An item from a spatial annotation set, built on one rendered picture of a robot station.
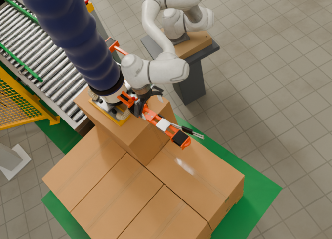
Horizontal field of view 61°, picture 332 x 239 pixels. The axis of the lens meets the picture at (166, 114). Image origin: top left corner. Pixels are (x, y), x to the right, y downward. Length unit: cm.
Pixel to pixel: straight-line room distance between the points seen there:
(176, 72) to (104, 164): 127
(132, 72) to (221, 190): 112
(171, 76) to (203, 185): 103
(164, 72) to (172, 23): 103
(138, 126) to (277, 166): 135
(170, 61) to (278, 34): 240
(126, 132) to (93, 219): 70
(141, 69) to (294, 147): 185
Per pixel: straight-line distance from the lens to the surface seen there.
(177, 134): 158
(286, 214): 258
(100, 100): 199
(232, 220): 253
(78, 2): 139
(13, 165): 339
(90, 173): 230
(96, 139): 240
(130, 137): 182
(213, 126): 281
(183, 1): 162
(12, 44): 371
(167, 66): 121
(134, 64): 121
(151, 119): 167
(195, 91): 286
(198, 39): 235
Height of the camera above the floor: 250
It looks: 58 degrees down
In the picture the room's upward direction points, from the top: 23 degrees counter-clockwise
